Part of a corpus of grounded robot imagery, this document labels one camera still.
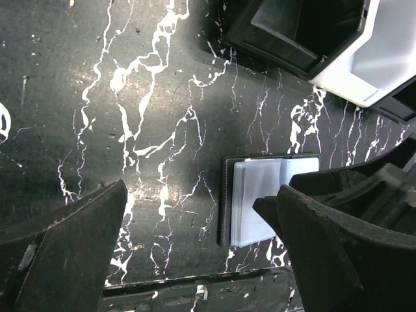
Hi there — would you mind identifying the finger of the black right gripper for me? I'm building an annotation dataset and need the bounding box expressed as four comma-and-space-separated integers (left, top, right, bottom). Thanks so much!
253, 196, 286, 241
289, 148, 416, 209

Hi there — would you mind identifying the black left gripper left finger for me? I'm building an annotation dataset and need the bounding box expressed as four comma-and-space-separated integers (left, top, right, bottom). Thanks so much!
1, 180, 127, 311

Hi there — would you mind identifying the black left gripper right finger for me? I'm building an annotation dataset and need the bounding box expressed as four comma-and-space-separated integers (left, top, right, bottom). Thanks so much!
276, 184, 416, 312

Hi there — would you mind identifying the black leather card holder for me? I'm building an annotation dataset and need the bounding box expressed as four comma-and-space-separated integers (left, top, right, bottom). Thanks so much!
217, 153, 320, 248

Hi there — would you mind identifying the black right bin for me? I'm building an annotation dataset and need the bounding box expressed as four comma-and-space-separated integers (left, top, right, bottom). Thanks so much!
371, 80, 415, 125

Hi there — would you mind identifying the black bin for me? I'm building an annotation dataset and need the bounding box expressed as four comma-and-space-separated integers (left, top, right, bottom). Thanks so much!
223, 0, 370, 80
371, 80, 415, 125

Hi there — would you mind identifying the white middle bin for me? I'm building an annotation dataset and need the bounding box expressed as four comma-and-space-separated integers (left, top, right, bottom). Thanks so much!
310, 0, 415, 108

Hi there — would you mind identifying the black left bin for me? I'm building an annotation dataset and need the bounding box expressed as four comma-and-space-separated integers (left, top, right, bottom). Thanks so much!
223, 0, 370, 80

